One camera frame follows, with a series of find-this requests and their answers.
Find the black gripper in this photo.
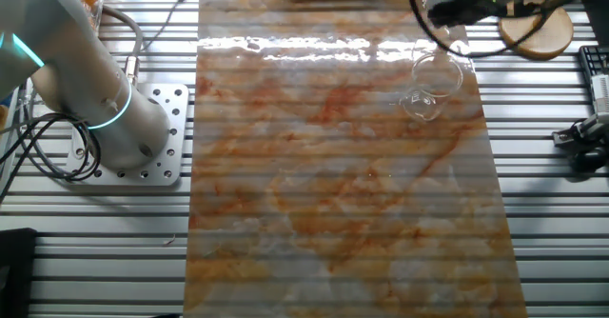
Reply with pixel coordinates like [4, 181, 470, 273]
[425, 0, 506, 29]

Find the clear glass test tube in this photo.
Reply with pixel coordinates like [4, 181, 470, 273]
[427, 20, 459, 55]

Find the clear glass beaker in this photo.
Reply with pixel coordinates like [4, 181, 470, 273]
[398, 52, 465, 123]

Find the wooden mug tree stand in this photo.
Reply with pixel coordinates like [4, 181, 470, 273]
[498, 0, 591, 61]

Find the dark flat panel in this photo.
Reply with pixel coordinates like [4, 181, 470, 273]
[580, 0, 609, 36]

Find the black keyboard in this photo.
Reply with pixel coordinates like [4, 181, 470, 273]
[578, 45, 609, 79]

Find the orange marble pattern mat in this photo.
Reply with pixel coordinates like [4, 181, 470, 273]
[183, 0, 529, 318]

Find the black box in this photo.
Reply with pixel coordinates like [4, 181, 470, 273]
[0, 227, 38, 318]

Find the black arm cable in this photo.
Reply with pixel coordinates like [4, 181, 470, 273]
[0, 0, 594, 184]
[0, 0, 594, 200]

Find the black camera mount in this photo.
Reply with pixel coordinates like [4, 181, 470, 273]
[551, 115, 609, 172]

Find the grey base cable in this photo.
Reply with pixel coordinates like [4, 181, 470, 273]
[101, 4, 145, 87]

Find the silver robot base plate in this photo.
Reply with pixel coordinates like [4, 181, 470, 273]
[64, 82, 190, 188]

